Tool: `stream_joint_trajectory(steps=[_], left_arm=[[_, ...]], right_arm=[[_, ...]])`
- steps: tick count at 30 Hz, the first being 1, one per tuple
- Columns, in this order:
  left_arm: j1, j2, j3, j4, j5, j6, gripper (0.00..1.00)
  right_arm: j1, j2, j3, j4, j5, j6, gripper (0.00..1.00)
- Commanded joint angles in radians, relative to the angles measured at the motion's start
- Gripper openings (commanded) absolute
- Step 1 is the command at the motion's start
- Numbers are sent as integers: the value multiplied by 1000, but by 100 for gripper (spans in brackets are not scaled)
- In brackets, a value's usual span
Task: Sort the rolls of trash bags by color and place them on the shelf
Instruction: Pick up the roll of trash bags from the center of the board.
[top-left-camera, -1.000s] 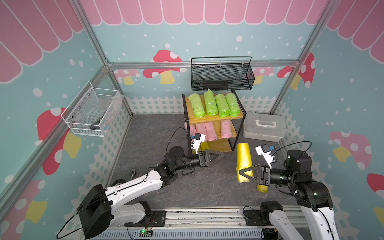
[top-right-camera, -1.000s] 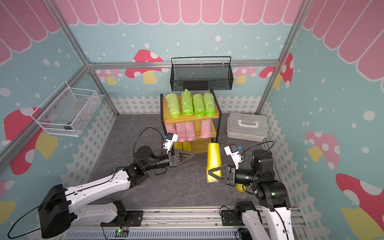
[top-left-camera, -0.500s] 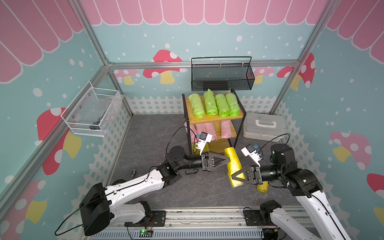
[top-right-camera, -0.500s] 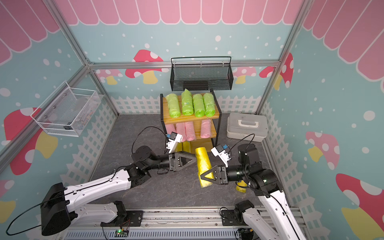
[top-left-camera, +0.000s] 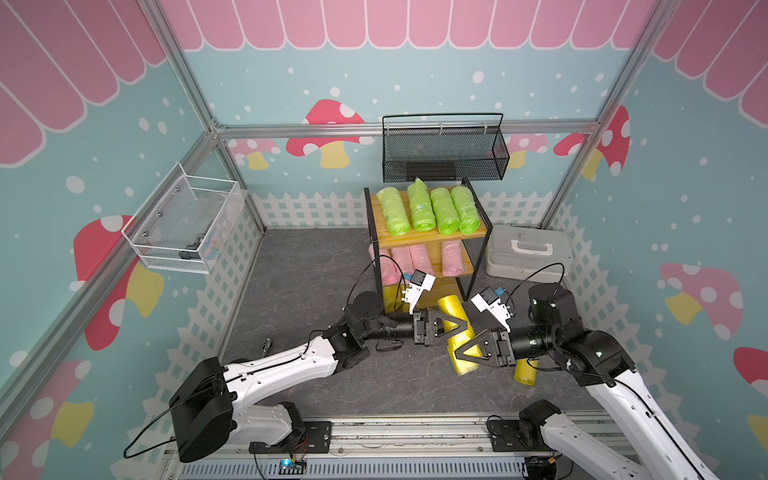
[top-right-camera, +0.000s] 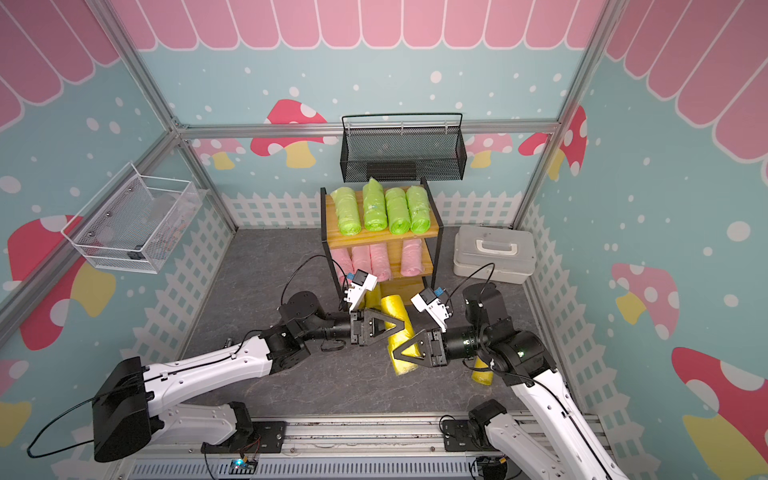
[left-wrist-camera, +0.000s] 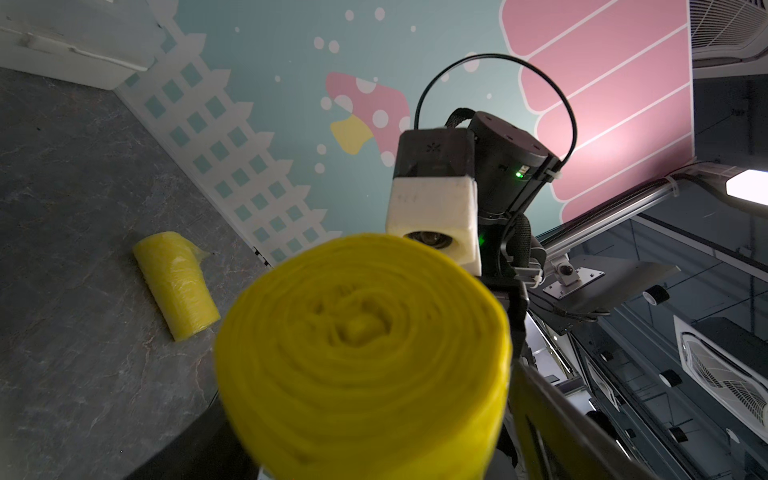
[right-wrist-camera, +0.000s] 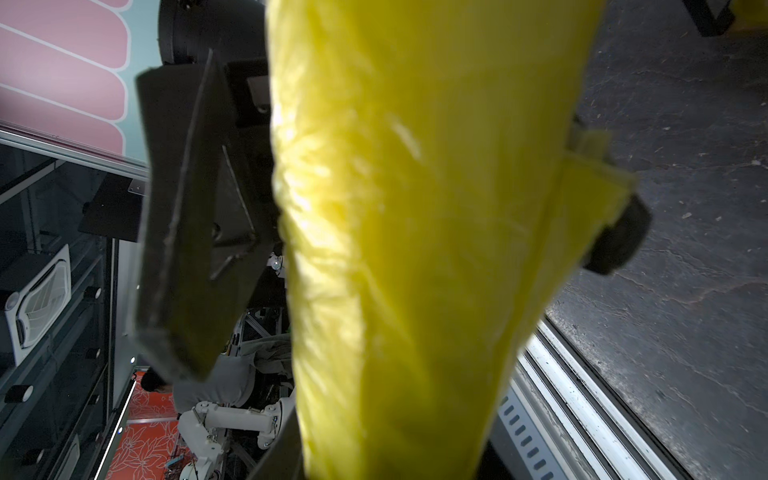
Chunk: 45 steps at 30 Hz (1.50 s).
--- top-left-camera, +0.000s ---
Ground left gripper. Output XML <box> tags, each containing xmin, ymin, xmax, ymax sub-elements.
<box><xmin>362</xmin><ymin>307</ymin><xmax>466</xmax><ymax>348</ymax></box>

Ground yellow roll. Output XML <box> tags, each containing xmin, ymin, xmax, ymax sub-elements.
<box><xmin>438</xmin><ymin>295</ymin><xmax>479</xmax><ymax>376</ymax></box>
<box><xmin>514</xmin><ymin>359</ymin><xmax>539</xmax><ymax>386</ymax></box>
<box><xmin>382</xmin><ymin>285</ymin><xmax>402</xmax><ymax>313</ymax></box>

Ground pink roll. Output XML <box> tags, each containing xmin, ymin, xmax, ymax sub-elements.
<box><xmin>409</xmin><ymin>244</ymin><xmax>435</xmax><ymax>276</ymax></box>
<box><xmin>379</xmin><ymin>248</ymin><xmax>400</xmax><ymax>286</ymax></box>
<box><xmin>391</xmin><ymin>246</ymin><xmax>415</xmax><ymax>284</ymax></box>
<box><xmin>441</xmin><ymin>240</ymin><xmax>465</xmax><ymax>277</ymax></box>

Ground green roll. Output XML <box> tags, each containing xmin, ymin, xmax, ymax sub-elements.
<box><xmin>451</xmin><ymin>185</ymin><xmax>481</xmax><ymax>235</ymax></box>
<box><xmin>407</xmin><ymin>178</ymin><xmax>436</xmax><ymax>232</ymax></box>
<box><xmin>430</xmin><ymin>187</ymin><xmax>460</xmax><ymax>235</ymax></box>
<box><xmin>376</xmin><ymin>187</ymin><xmax>411</xmax><ymax>236</ymax></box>

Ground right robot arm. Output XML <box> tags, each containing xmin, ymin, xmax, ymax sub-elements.
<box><xmin>455</xmin><ymin>282</ymin><xmax>716</xmax><ymax>479</ymax></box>

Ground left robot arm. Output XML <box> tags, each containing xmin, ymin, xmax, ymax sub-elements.
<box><xmin>165</xmin><ymin>291</ymin><xmax>469</xmax><ymax>463</ymax></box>

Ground wooden three-tier shelf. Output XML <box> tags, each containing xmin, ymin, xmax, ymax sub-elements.
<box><xmin>363</xmin><ymin>177</ymin><xmax>493</xmax><ymax>306</ymax></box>

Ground white plastic storage box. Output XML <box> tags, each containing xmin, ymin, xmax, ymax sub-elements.
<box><xmin>485</xmin><ymin>225</ymin><xmax>573</xmax><ymax>283</ymax></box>

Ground green circuit board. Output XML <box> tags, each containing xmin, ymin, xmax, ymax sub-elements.
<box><xmin>278</xmin><ymin>458</ymin><xmax>307</xmax><ymax>476</ymax></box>

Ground black object in white basket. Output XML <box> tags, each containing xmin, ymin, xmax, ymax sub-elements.
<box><xmin>179</xmin><ymin>238</ymin><xmax>202</xmax><ymax>260</ymax></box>

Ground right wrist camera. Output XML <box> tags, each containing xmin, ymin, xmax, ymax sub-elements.
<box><xmin>471</xmin><ymin>287</ymin><xmax>512</xmax><ymax>332</ymax></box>

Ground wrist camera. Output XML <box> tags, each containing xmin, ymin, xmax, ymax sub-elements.
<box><xmin>402</xmin><ymin>270</ymin><xmax>436</xmax><ymax>314</ymax></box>
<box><xmin>471</xmin><ymin>287</ymin><xmax>512</xmax><ymax>332</ymax></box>

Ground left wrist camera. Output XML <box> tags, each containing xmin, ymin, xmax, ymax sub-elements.
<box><xmin>402</xmin><ymin>270</ymin><xmax>436</xmax><ymax>314</ymax></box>

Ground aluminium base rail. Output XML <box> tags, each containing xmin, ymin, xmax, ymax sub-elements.
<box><xmin>154</xmin><ymin>411</ymin><xmax>638</xmax><ymax>479</ymax></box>

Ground black wire mesh basket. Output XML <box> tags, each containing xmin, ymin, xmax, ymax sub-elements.
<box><xmin>381</xmin><ymin>112</ymin><xmax>510</xmax><ymax>183</ymax></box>

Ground white wire mesh basket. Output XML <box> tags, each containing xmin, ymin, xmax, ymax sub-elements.
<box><xmin>122</xmin><ymin>164</ymin><xmax>246</xmax><ymax>274</ymax></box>

